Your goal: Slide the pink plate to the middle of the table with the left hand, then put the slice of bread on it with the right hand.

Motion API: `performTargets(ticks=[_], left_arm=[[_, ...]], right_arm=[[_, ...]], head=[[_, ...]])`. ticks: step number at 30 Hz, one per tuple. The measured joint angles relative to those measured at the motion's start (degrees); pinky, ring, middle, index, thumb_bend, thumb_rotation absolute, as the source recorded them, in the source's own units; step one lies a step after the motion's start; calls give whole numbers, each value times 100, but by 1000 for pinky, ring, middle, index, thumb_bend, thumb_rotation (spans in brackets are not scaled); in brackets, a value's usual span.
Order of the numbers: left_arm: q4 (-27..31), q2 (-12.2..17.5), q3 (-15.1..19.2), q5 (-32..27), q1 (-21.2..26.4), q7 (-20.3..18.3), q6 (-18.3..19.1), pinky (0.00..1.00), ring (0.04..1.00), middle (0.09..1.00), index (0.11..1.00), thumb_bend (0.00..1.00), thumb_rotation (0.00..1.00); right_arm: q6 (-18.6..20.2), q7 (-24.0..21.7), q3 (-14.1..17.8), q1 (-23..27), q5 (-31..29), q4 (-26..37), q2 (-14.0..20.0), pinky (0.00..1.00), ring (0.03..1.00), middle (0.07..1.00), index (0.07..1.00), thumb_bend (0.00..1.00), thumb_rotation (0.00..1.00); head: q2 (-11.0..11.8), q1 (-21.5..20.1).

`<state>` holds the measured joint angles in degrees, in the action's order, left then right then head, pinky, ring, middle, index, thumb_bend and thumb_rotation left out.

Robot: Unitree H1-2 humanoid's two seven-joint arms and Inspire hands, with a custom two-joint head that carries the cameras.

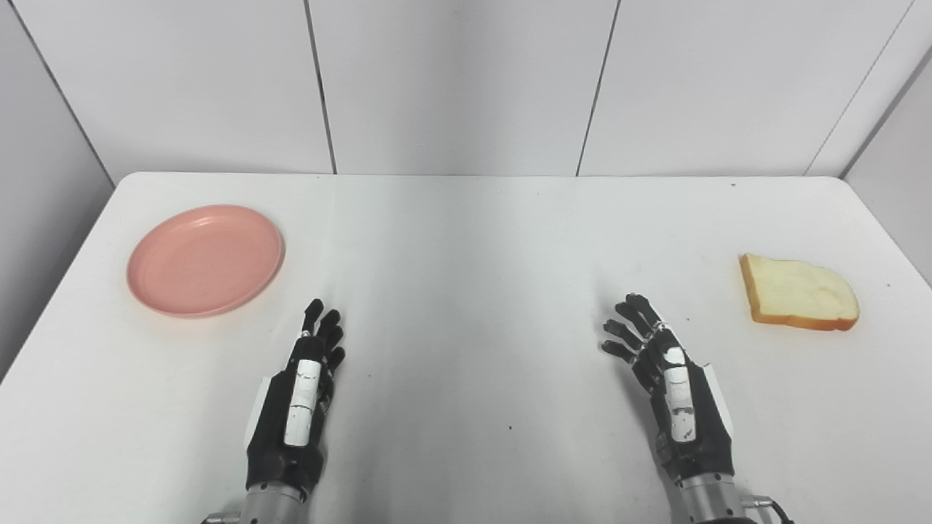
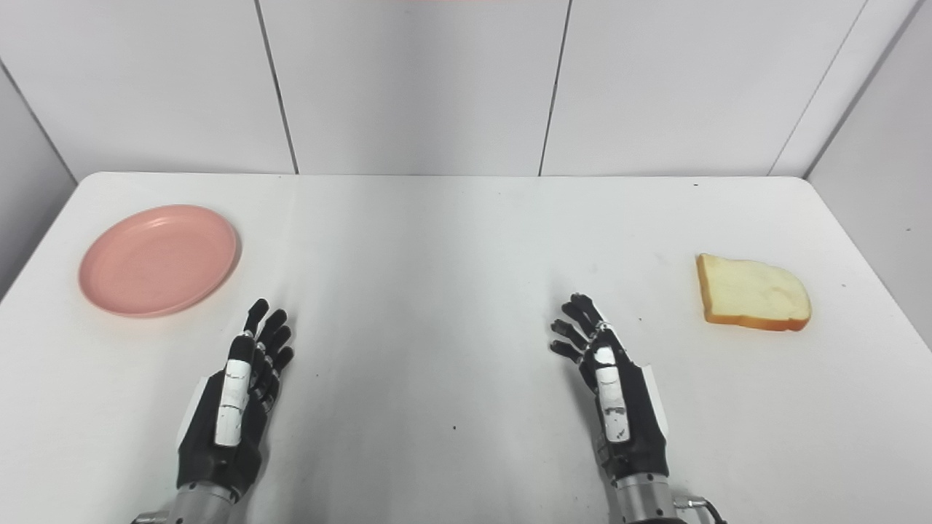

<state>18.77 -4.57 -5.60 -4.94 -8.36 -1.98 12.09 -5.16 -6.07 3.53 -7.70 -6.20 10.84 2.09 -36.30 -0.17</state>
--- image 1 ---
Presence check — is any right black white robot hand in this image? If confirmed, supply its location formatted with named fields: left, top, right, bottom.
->
left=601, top=293, right=735, bottom=484

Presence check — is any pink round plate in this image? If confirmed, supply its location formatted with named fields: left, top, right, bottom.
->
left=127, top=205, right=285, bottom=319

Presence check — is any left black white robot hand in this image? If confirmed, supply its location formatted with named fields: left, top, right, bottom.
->
left=245, top=298, right=347, bottom=491

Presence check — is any slice of white bread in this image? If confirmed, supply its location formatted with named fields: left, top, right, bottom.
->
left=740, top=253, right=861, bottom=333

